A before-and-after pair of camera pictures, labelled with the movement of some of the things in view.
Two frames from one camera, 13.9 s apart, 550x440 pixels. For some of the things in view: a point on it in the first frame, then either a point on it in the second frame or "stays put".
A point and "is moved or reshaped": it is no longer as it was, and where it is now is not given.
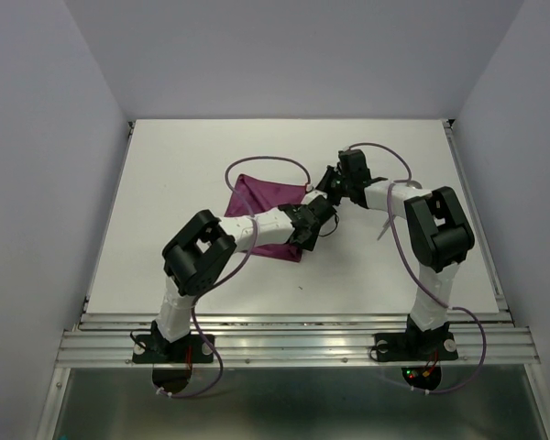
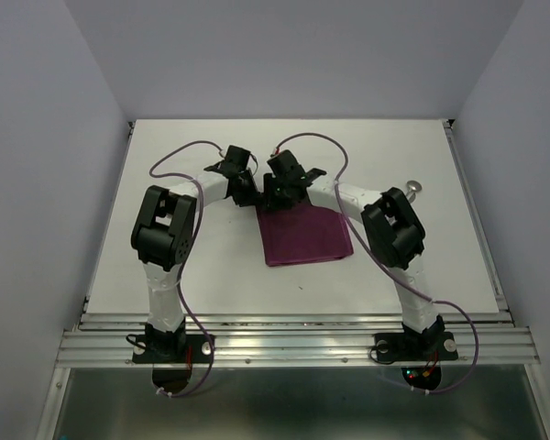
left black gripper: x=310 y=243 to x=252 y=195
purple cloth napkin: x=251 y=196 is moved or reshaped
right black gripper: x=322 y=186 to x=269 y=200
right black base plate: x=414 y=346 stays put
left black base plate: x=172 y=349 stays put
